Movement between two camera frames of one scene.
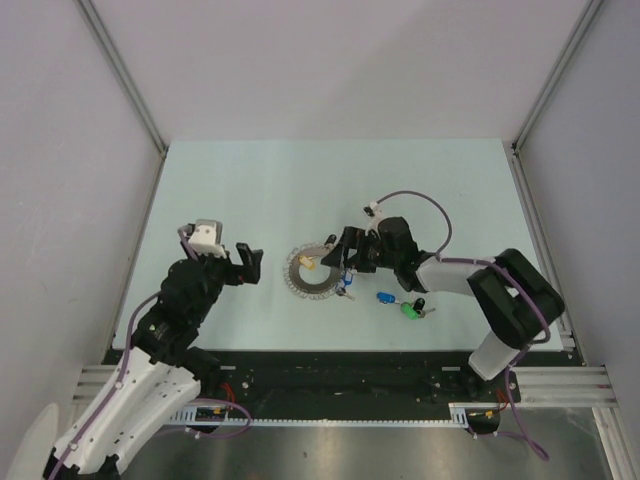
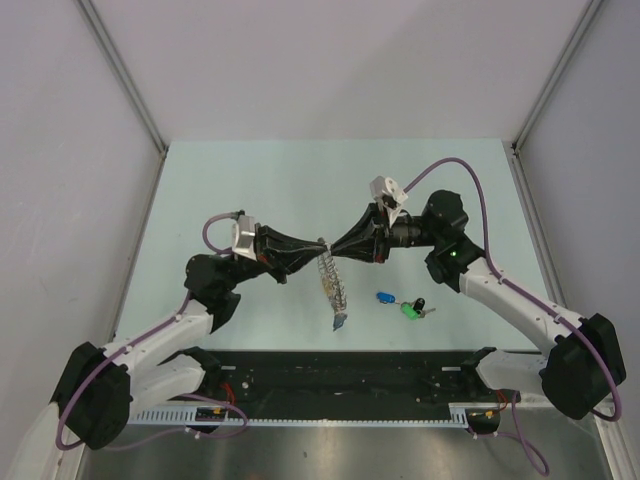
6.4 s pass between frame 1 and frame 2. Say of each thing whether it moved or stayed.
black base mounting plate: stayed
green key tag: stayed
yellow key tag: moved
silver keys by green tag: stayed
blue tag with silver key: moved
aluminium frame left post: stayed
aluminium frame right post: stayed
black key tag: stayed
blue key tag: stayed
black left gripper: moved
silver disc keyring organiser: moved
